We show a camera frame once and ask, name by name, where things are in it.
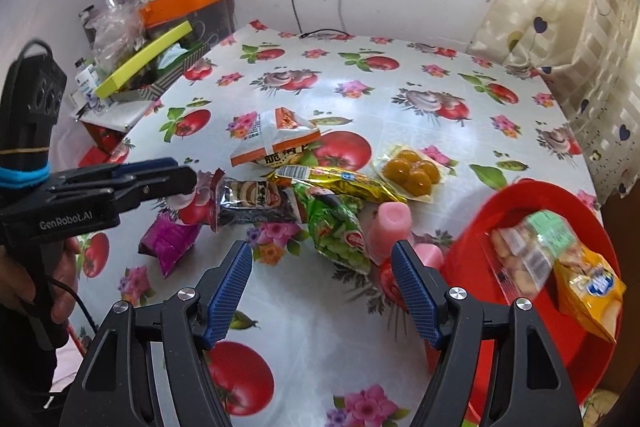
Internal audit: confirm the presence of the clear plastic bag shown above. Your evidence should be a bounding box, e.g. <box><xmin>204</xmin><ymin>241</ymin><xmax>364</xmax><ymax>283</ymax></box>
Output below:
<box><xmin>89</xmin><ymin>0</ymin><xmax>145</xmax><ymax>79</ymax></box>

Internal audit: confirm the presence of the yellow fruit balls packet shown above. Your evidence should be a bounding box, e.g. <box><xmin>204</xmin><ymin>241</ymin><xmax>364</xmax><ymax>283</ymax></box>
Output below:
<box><xmin>371</xmin><ymin>144</ymin><xmax>448</xmax><ymax>204</ymax></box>

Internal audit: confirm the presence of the white bottle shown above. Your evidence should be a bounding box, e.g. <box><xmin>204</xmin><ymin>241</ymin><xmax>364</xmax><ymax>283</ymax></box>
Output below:
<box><xmin>75</xmin><ymin>58</ymin><xmax>107</xmax><ymax>114</ymax></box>

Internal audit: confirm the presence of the dark cookie packet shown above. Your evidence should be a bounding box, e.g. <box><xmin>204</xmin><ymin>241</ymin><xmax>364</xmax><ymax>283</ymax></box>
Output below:
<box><xmin>209</xmin><ymin>169</ymin><xmax>299</xmax><ymax>232</ymax></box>

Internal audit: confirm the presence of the yellow orange snack bag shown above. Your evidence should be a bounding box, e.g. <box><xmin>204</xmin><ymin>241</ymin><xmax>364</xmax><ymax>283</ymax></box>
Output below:
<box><xmin>553</xmin><ymin>243</ymin><xmax>626</xmax><ymax>343</ymax></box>

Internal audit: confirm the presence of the floral fruit print tablecloth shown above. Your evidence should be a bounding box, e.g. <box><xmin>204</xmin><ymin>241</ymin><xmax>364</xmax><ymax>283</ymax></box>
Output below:
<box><xmin>78</xmin><ymin>22</ymin><xmax>600</xmax><ymax>426</ymax></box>

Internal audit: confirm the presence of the yellow foil snack bar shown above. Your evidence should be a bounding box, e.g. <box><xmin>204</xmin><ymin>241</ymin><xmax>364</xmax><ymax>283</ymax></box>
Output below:
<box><xmin>267</xmin><ymin>165</ymin><xmax>408</xmax><ymax>204</ymax></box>

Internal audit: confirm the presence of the yellow-green flat box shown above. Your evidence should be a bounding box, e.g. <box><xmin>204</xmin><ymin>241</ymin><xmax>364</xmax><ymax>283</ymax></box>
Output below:
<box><xmin>94</xmin><ymin>20</ymin><xmax>193</xmax><ymax>98</ymax></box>

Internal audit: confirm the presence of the green snack bag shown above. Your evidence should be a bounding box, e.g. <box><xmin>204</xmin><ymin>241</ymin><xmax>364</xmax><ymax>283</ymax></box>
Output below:
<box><xmin>292</xmin><ymin>180</ymin><xmax>371</xmax><ymax>275</ymax></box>

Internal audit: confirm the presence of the purple snack packet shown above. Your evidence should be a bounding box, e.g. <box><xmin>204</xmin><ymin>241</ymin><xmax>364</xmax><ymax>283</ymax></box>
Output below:
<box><xmin>138</xmin><ymin>211</ymin><xmax>202</xmax><ymax>279</ymax></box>

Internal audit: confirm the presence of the pink jelly cup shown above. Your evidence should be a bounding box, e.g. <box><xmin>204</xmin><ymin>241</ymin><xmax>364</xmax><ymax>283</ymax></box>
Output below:
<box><xmin>413</xmin><ymin>243</ymin><xmax>444</xmax><ymax>270</ymax></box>
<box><xmin>366</xmin><ymin>202</ymin><xmax>412</xmax><ymax>265</ymax></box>

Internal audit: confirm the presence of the clear green-label cookie pack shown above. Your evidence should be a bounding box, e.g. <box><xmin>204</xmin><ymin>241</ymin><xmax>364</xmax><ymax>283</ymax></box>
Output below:
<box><xmin>484</xmin><ymin>210</ymin><xmax>580</xmax><ymax>303</ymax></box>

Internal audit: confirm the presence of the red plastic basket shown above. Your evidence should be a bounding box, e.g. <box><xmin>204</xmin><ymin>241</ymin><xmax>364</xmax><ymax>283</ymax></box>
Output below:
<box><xmin>424</xmin><ymin>178</ymin><xmax>623</xmax><ymax>423</ymax></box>

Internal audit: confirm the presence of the orange storage box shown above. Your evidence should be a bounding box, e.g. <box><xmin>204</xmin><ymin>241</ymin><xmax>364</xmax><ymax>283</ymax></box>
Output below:
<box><xmin>140</xmin><ymin>0</ymin><xmax>234</xmax><ymax>46</ymax></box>

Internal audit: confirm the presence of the person's left hand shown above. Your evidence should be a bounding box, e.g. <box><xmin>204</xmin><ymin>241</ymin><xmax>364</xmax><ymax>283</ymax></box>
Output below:
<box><xmin>0</xmin><ymin>237</ymin><xmax>80</xmax><ymax>324</ymax></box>

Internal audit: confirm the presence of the white orange snack bag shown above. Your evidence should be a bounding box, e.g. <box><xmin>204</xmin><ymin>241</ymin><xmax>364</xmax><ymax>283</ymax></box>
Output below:
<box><xmin>227</xmin><ymin>107</ymin><xmax>321</xmax><ymax>167</ymax></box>

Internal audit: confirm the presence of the cream heart print curtain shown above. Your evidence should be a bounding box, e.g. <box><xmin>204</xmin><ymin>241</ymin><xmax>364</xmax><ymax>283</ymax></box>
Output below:
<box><xmin>468</xmin><ymin>0</ymin><xmax>639</xmax><ymax>202</ymax></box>

